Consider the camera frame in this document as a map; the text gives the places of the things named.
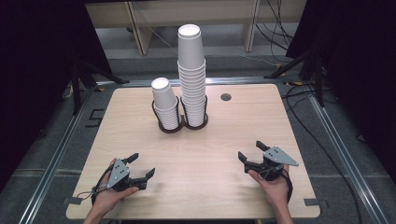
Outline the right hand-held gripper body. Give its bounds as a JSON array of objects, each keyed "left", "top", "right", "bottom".
[{"left": 244, "top": 146, "right": 300, "bottom": 182}]

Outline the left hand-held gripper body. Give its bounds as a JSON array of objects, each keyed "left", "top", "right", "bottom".
[{"left": 106, "top": 158, "right": 148, "bottom": 192}]

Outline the black wire cup holder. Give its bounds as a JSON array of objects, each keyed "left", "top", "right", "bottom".
[{"left": 151, "top": 95, "right": 209, "bottom": 134}]

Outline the short stack of white cups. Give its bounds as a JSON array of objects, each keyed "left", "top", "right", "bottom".
[{"left": 150, "top": 77, "right": 181, "bottom": 131}]

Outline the tall stack of white cups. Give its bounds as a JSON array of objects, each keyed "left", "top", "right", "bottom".
[{"left": 177, "top": 23, "right": 207, "bottom": 128}]

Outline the person's left hand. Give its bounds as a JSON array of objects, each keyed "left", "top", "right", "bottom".
[{"left": 92, "top": 158, "right": 140, "bottom": 216}]

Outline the person's right hand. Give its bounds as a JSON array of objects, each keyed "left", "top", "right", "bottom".
[{"left": 247, "top": 164, "right": 292, "bottom": 213}]

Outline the black metal stand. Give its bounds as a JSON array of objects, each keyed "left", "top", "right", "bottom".
[
  {"left": 70, "top": 59, "right": 131, "bottom": 116},
  {"left": 263, "top": 46, "right": 326, "bottom": 108}
]

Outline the black curtain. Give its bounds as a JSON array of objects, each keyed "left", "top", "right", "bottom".
[
  {"left": 0, "top": 0, "right": 113, "bottom": 194},
  {"left": 286, "top": 0, "right": 396, "bottom": 185}
]

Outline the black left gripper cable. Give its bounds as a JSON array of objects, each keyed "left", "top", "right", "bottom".
[{"left": 77, "top": 164, "right": 115, "bottom": 206}]

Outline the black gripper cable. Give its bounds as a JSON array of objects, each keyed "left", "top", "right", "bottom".
[
  {"left": 281, "top": 169, "right": 294, "bottom": 203},
  {"left": 77, "top": 164, "right": 115, "bottom": 206}
]

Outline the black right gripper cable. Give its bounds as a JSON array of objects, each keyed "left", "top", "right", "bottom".
[{"left": 281, "top": 169, "right": 294, "bottom": 203}]

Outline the long black floor cable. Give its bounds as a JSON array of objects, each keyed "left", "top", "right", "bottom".
[{"left": 281, "top": 82, "right": 363, "bottom": 224}]

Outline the metal floor rail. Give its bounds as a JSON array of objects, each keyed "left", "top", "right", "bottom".
[
  {"left": 18, "top": 82, "right": 94, "bottom": 224},
  {"left": 306, "top": 90, "right": 390, "bottom": 224},
  {"left": 96, "top": 76, "right": 300, "bottom": 89}
]

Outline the bundle of black cables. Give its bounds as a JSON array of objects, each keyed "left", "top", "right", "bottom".
[{"left": 255, "top": 0, "right": 295, "bottom": 52}]

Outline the light wooden bench frame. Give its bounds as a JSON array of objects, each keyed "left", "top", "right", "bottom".
[{"left": 84, "top": 0, "right": 307, "bottom": 56}]

